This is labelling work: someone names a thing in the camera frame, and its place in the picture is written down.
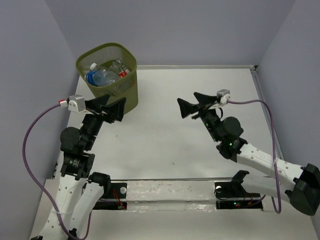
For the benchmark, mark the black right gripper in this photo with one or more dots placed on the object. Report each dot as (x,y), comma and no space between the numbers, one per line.
(186,108)

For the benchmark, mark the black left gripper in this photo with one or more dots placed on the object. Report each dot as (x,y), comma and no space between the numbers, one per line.
(115,109)

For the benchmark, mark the blue label clear bottle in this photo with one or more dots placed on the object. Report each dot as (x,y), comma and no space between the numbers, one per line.
(97,76)

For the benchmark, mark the red cap clear bottle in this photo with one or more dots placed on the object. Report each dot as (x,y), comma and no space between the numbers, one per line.
(119,68)

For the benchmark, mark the square bottle cream label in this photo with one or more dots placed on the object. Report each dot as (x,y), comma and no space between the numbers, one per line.
(109,75)

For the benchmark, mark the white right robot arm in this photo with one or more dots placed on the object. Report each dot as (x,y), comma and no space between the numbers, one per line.
(296,184)

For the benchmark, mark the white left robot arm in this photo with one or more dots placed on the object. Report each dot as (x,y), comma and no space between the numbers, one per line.
(78,187)

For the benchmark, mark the olive green slatted bin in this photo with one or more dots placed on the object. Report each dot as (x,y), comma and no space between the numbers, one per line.
(104,55)

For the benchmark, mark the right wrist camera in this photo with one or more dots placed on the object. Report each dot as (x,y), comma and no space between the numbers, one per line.
(222,97)

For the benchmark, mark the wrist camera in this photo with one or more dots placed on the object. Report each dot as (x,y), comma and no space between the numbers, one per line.
(222,97)
(76,103)

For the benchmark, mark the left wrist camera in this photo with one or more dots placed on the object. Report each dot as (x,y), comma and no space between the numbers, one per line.
(76,103)

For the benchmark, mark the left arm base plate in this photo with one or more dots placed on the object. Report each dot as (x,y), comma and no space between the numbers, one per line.
(114,199)

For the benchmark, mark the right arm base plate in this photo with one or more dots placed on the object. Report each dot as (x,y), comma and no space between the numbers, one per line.
(232,196)

